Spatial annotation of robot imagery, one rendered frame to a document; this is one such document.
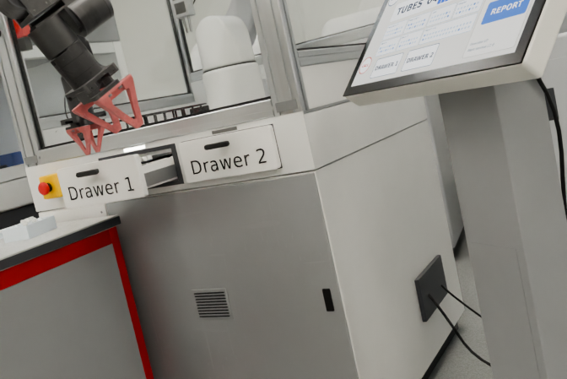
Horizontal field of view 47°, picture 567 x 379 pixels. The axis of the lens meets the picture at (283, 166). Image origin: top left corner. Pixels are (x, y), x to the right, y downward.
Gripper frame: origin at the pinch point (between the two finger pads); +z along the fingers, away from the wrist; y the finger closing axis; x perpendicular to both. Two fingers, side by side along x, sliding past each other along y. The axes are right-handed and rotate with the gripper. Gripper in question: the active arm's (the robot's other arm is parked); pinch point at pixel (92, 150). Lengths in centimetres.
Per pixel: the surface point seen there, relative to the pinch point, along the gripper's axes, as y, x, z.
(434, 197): 103, -52, 46
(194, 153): 16.6, -18.6, 7.0
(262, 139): 16.5, -40.2, 6.9
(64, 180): 2.4, 15.5, 6.4
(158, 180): 10.4, -9.6, 11.7
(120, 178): 2.3, -4.5, 8.6
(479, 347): 91, -61, 98
